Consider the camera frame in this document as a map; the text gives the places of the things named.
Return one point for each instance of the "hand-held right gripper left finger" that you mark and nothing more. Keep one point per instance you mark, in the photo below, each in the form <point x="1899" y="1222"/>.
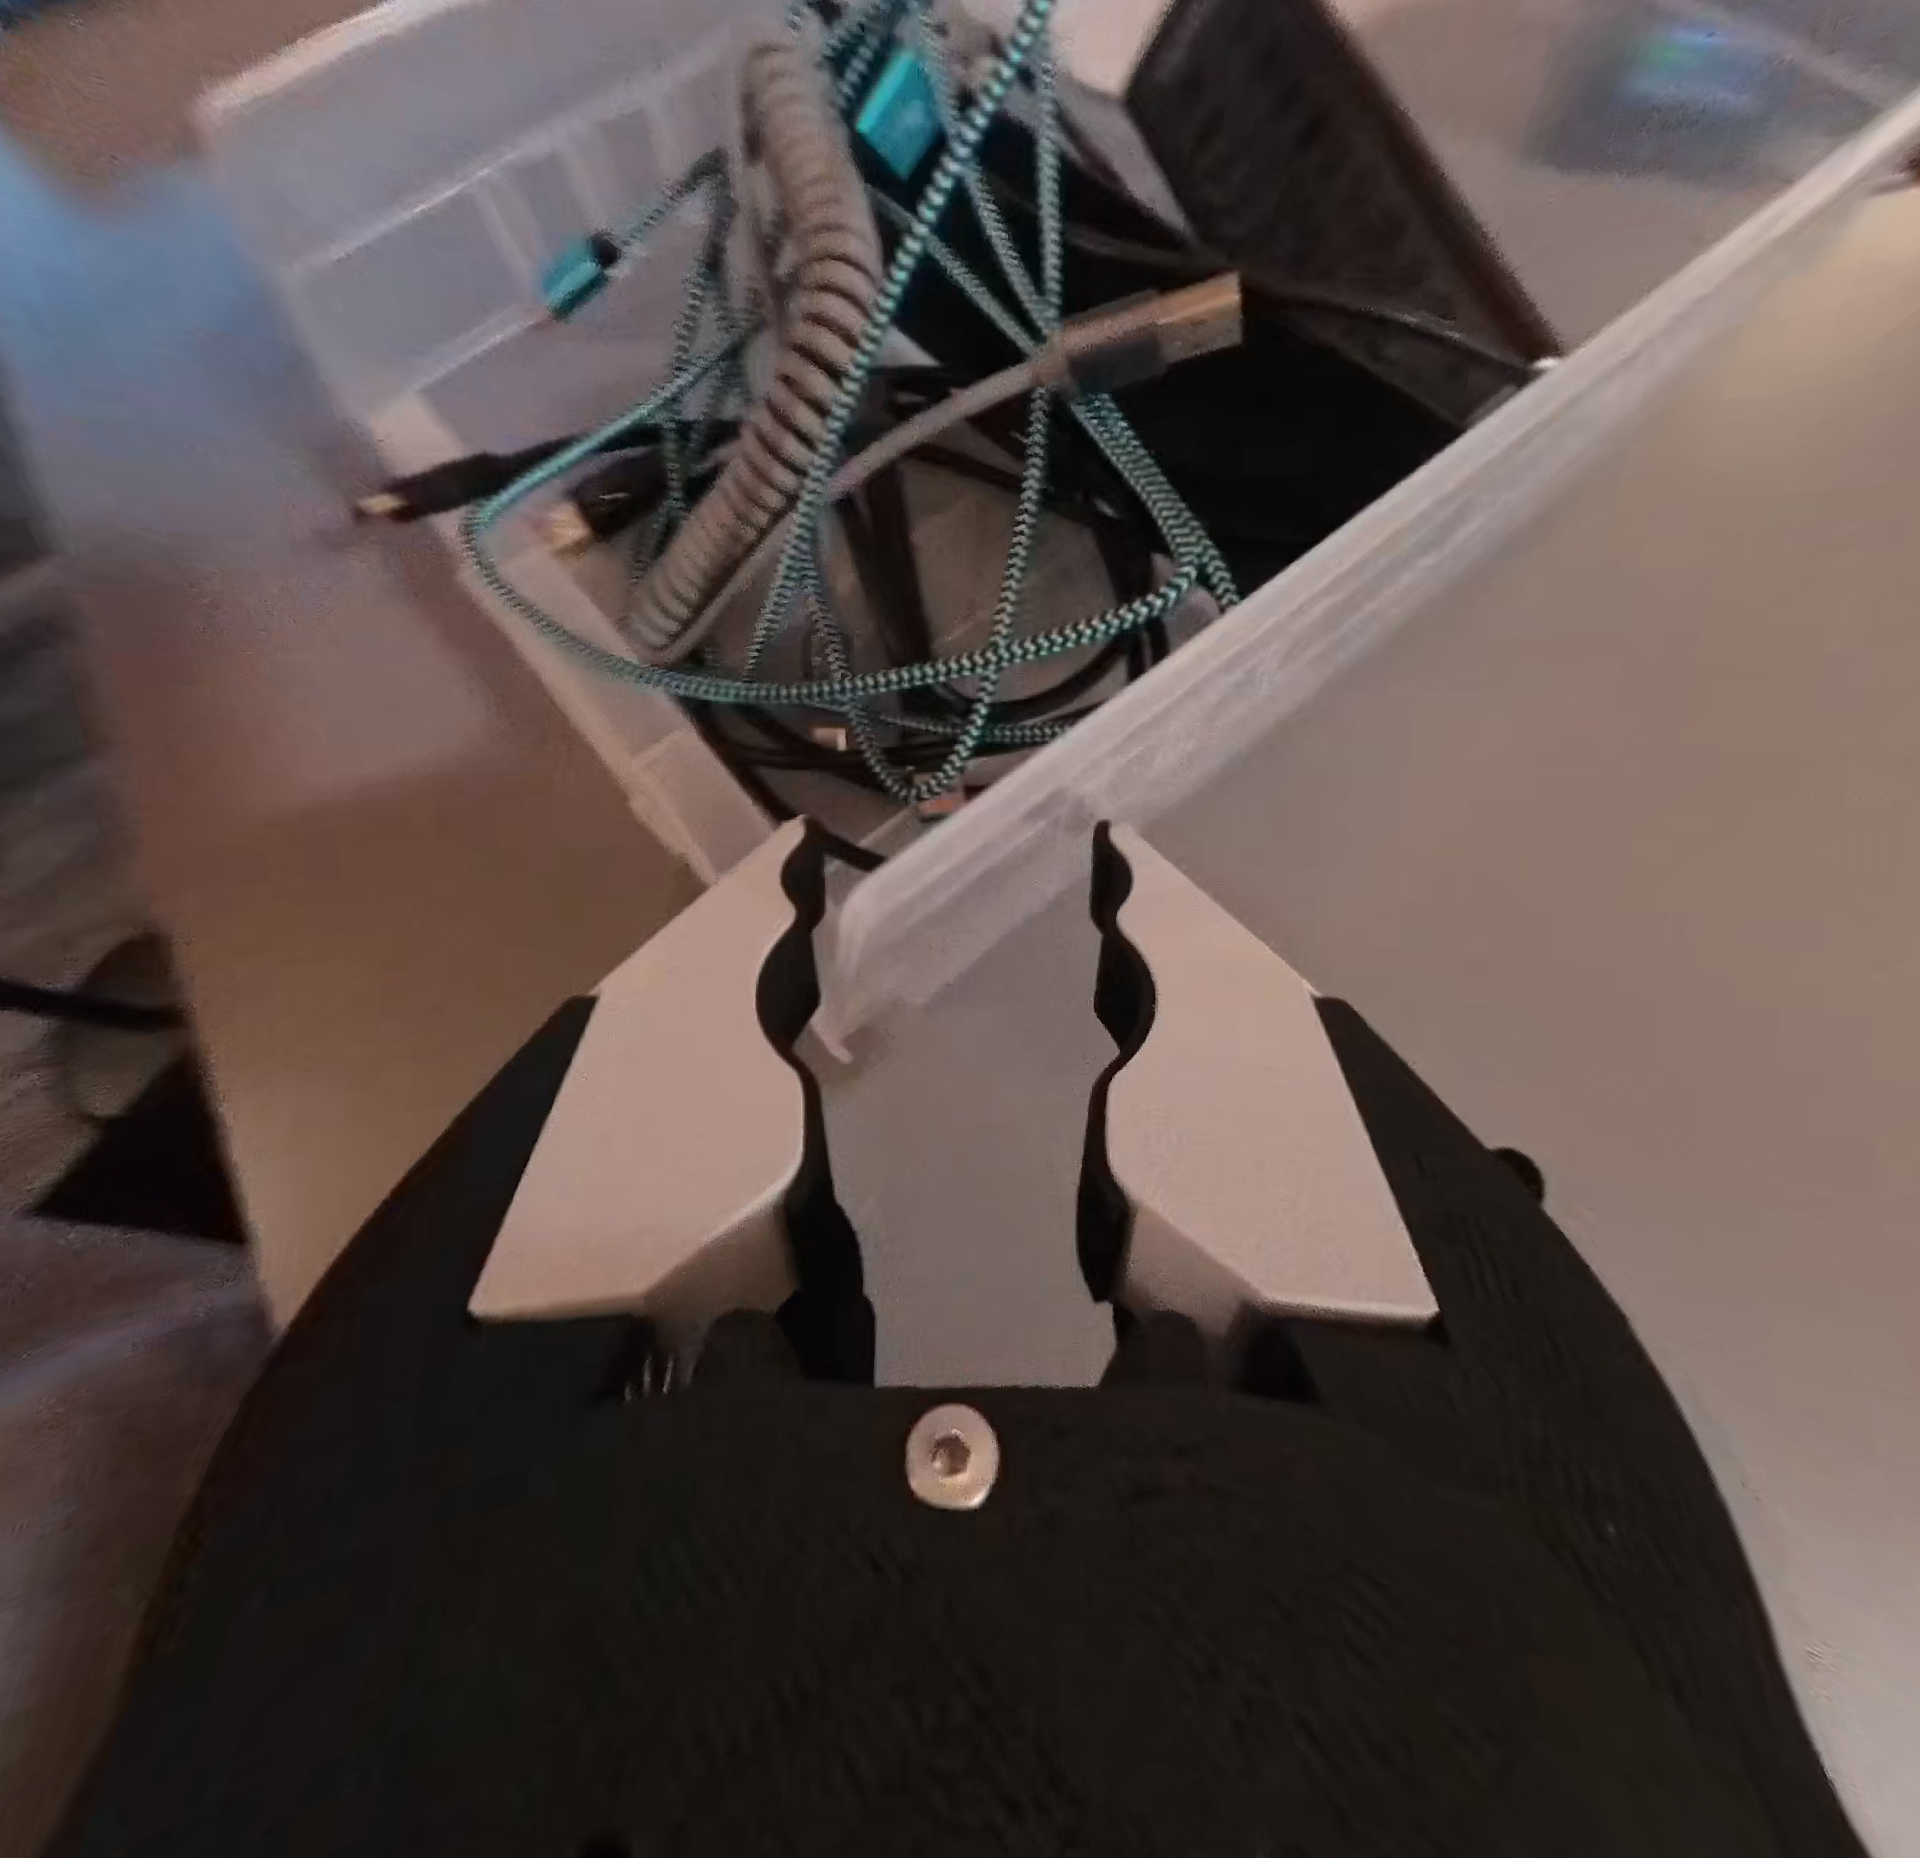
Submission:
<point x="660" y="1139"/>

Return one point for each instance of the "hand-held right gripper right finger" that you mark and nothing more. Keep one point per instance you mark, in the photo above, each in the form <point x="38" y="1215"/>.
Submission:
<point x="1259" y="1139"/>

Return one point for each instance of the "clear plastic organizer box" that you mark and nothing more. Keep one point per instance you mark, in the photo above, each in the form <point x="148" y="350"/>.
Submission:
<point x="1202" y="718"/>

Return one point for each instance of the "black rectangular device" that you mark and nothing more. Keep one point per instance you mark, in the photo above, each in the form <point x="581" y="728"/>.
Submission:
<point x="1320" y="163"/>

